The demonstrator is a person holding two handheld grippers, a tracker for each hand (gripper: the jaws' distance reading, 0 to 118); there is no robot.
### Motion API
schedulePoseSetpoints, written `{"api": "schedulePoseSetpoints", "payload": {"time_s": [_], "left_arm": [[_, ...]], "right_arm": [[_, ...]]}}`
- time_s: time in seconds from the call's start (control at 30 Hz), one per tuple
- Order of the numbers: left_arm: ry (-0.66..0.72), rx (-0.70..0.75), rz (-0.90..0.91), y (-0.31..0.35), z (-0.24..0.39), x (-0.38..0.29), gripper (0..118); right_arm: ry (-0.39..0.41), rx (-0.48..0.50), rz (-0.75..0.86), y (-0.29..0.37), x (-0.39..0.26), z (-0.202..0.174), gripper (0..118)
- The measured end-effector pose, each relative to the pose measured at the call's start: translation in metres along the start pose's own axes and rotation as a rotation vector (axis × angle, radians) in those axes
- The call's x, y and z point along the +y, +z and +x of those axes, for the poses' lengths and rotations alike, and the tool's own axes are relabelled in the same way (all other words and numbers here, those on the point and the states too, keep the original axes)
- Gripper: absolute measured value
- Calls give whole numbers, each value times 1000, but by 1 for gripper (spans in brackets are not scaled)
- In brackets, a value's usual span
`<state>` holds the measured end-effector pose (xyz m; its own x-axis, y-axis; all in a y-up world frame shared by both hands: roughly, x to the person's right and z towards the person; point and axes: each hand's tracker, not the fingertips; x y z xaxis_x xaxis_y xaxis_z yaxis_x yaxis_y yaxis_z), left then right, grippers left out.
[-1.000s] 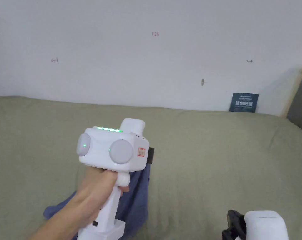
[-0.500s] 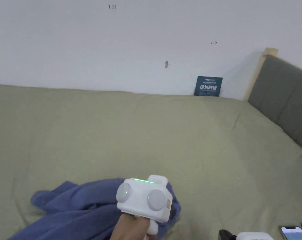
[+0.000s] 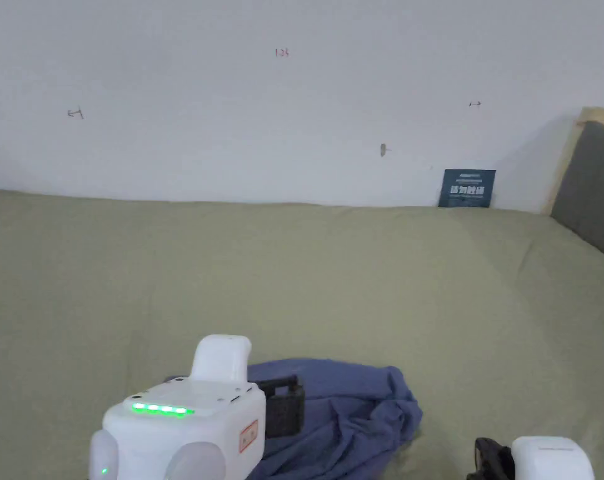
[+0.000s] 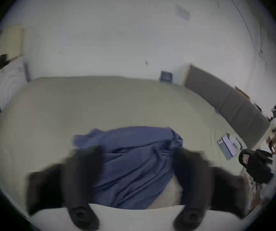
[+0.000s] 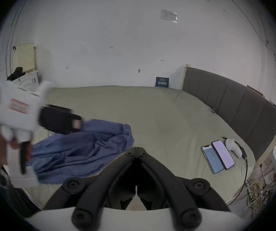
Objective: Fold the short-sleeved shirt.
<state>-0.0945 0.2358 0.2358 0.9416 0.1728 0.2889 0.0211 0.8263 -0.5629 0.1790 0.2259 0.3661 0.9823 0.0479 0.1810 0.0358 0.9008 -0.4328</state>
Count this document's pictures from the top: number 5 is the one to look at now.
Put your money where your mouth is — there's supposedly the dark blue card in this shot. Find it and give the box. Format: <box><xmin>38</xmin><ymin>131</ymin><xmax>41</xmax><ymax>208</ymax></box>
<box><xmin>156</xmin><ymin>77</ymin><xmax>170</xmax><ymax>88</ymax></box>

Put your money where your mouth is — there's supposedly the black cable with adapter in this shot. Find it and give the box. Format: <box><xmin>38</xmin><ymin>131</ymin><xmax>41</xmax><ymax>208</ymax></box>
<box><xmin>222</xmin><ymin>135</ymin><xmax>248</xmax><ymax>207</ymax></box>

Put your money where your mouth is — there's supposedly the smartphone with blue screen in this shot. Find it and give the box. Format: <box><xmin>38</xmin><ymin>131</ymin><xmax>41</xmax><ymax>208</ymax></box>
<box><xmin>201</xmin><ymin>144</ymin><xmax>225</xmax><ymax>175</ymax></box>

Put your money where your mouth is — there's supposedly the smartphone with white screen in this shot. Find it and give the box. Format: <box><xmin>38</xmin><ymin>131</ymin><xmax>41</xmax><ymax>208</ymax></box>
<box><xmin>211</xmin><ymin>140</ymin><xmax>235</xmax><ymax>170</ymax></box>

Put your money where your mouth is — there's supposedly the grey padded headboard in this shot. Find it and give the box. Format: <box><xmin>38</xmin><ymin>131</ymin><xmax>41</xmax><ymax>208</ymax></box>
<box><xmin>182</xmin><ymin>67</ymin><xmax>276</xmax><ymax>162</ymax></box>

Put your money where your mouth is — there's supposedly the bundle of yellow cables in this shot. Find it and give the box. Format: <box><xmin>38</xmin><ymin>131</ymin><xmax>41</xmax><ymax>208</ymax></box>
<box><xmin>245</xmin><ymin>170</ymin><xmax>276</xmax><ymax>209</ymax></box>

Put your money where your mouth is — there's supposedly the white hand controller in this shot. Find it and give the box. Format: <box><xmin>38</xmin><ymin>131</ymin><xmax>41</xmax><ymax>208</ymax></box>
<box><xmin>225</xmin><ymin>138</ymin><xmax>243</xmax><ymax>158</ymax></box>

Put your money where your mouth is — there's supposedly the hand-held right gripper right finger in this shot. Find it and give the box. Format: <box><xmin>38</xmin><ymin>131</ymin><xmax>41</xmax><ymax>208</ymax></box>
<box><xmin>137</xmin><ymin>147</ymin><xmax>231</xmax><ymax>231</ymax></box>

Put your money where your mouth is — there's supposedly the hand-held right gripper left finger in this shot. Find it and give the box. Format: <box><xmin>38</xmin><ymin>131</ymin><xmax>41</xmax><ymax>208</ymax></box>
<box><xmin>43</xmin><ymin>147</ymin><xmax>138</xmax><ymax>231</ymax></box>

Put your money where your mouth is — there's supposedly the white washing machine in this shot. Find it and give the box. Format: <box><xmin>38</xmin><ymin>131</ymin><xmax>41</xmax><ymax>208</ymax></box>
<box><xmin>6</xmin><ymin>67</ymin><xmax>41</xmax><ymax>91</ymax></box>

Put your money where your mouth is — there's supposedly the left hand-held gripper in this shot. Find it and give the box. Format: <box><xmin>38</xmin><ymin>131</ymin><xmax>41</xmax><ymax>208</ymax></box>
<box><xmin>0</xmin><ymin>80</ymin><xmax>83</xmax><ymax>188</ymax></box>

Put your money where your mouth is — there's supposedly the dark blue shirt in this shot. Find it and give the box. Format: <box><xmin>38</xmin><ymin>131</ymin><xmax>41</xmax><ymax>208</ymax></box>
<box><xmin>29</xmin><ymin>119</ymin><xmax>135</xmax><ymax>185</ymax></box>

